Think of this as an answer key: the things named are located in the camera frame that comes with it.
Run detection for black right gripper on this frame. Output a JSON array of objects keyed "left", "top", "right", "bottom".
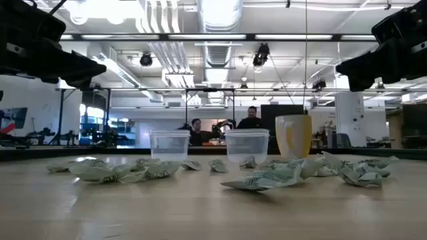
[{"left": 336, "top": 33, "right": 427, "bottom": 93}]

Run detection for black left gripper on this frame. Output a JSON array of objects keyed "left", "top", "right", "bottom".
[{"left": 0, "top": 42, "right": 107, "bottom": 91}]

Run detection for white pillar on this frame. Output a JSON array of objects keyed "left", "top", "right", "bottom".
[{"left": 334, "top": 89, "right": 367, "bottom": 148}]

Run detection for dark cabinet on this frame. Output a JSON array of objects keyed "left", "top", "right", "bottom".
[{"left": 402, "top": 103, "right": 427, "bottom": 150}]

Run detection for dark flat screen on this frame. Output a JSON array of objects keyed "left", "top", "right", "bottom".
[{"left": 0, "top": 107, "right": 29, "bottom": 130}]

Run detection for white mug orange inside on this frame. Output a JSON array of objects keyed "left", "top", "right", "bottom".
[{"left": 275, "top": 114, "right": 314, "bottom": 159}]

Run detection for red object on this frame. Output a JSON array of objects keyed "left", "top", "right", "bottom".
[{"left": 0, "top": 122, "right": 17, "bottom": 135}]

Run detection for black monitor panel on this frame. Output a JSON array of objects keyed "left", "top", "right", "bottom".
[{"left": 260, "top": 103, "right": 305, "bottom": 147}]

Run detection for clear plastic container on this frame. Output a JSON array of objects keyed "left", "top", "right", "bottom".
[
  {"left": 149, "top": 129, "right": 191, "bottom": 163},
  {"left": 225, "top": 128, "right": 270, "bottom": 164}
]

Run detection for person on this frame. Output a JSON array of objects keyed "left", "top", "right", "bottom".
[
  {"left": 188, "top": 118, "right": 223, "bottom": 147},
  {"left": 236, "top": 105, "right": 268, "bottom": 130}
]

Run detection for black hanging camera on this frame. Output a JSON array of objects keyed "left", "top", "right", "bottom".
[
  {"left": 312, "top": 79, "right": 328, "bottom": 93},
  {"left": 139, "top": 51, "right": 153, "bottom": 67},
  {"left": 252, "top": 42, "right": 271, "bottom": 67}
]

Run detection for black metal frame stand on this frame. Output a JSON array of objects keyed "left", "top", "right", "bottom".
[{"left": 55, "top": 87, "right": 113, "bottom": 147}]

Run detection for thin hanging cable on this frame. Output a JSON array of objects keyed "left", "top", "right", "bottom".
[{"left": 304, "top": 0, "right": 308, "bottom": 114}]

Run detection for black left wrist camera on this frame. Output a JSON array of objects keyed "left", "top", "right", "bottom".
[{"left": 0, "top": 0, "right": 67, "bottom": 43}]

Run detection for black metal table frame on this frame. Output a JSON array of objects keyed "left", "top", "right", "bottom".
[{"left": 0, "top": 145, "right": 427, "bottom": 161}]

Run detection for black frame bar with lights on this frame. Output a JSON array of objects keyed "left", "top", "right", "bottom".
[{"left": 59, "top": 32, "right": 378, "bottom": 42}]

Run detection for black metal frame rig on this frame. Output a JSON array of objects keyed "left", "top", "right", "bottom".
[{"left": 184, "top": 87, "right": 236, "bottom": 131}]

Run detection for silver ventilation duct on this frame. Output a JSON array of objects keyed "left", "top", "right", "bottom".
[{"left": 196, "top": 0, "right": 244, "bottom": 104}]

